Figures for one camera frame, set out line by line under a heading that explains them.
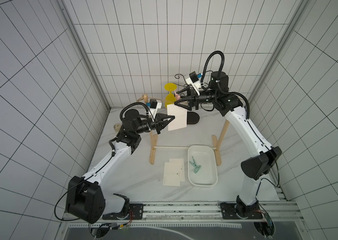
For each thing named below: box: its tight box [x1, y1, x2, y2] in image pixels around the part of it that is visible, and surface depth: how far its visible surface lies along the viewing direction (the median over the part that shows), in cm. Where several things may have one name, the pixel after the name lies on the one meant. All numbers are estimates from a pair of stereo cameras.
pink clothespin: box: [174, 90, 181, 101], surface depth 65 cm
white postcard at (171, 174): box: [163, 162, 181, 187], surface depth 87 cm
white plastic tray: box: [187, 145, 218, 187], surface depth 89 cm
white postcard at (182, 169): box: [169, 158, 185, 182], surface depth 91 cm
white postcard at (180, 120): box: [167, 103, 187, 131], surface depth 69 cm
